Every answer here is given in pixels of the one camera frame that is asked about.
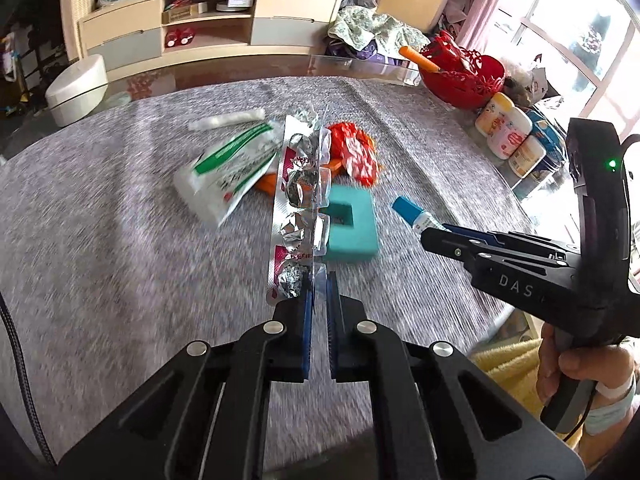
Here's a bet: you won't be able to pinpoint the red plastic basket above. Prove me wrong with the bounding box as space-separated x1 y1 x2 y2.
417 30 506 111

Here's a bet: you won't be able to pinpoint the person's right hand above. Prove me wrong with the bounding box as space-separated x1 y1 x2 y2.
537 322 639 411

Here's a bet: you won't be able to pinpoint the grey woven table mat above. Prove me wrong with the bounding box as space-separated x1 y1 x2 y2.
0 76 538 476

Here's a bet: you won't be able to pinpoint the black braided cable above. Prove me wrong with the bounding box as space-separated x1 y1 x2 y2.
0 290 57 467

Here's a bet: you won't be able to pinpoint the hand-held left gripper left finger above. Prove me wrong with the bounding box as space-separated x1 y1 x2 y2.
55 280 316 480

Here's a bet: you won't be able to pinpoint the silver foil blister pack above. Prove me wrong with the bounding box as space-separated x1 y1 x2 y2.
263 105 333 307

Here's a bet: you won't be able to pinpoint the blue tissue packet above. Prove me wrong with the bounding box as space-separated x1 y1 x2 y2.
527 110 568 147

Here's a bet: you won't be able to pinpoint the red wrapper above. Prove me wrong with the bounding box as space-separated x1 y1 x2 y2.
325 121 382 188

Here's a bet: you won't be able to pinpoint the orange stick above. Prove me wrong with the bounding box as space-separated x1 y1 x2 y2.
398 46 443 73

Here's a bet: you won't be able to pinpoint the white bottle orange label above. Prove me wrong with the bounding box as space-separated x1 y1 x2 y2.
507 135 547 179

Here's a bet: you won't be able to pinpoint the person's right forearm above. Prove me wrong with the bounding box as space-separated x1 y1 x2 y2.
584 375 640 437

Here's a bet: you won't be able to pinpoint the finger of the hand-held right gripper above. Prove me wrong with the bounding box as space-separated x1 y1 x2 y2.
442 224 583 267
421 226 501 267

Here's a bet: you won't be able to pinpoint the floral cloth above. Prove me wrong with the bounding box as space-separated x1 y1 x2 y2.
327 6 431 57

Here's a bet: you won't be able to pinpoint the teal foam block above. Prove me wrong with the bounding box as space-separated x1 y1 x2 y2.
320 184 380 264

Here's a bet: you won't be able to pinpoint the pink curtain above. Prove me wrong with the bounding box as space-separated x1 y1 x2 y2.
445 0 566 53

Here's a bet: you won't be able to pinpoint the blue capped small tube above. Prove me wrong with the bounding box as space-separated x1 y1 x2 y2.
391 196 451 233

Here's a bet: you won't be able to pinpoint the pile of plastic bags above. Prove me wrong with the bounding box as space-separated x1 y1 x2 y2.
502 55 566 107

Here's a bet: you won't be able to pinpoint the white round appliance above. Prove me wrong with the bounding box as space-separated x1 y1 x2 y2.
45 55 108 128

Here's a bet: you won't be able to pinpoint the woven folding screen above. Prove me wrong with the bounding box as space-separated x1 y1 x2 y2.
60 0 107 61

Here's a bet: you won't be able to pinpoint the brown box on shelf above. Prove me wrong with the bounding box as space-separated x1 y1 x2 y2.
161 2 208 25

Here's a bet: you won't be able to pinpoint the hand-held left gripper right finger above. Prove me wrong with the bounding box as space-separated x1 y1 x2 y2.
325 270 588 480

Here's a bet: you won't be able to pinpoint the red items on shelf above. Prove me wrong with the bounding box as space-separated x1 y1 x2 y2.
165 27 195 48

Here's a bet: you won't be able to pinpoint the yellow fleece clothing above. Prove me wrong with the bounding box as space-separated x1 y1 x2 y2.
470 337 586 456

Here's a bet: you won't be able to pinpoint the white bottle pink label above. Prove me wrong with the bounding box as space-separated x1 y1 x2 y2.
487 107 533 158

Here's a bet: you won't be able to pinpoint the white green toothpaste tube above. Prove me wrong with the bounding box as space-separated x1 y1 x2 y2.
173 120 283 227

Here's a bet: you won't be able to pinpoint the blue round tin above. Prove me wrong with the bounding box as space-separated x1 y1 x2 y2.
530 144 568 184

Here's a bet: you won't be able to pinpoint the beige grey tv cabinet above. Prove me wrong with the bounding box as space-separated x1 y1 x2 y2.
77 0 343 83

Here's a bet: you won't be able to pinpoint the orange packet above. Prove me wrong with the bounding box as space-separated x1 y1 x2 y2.
254 157 346 196

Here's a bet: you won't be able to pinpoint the window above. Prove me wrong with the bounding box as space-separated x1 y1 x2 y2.
480 0 640 128

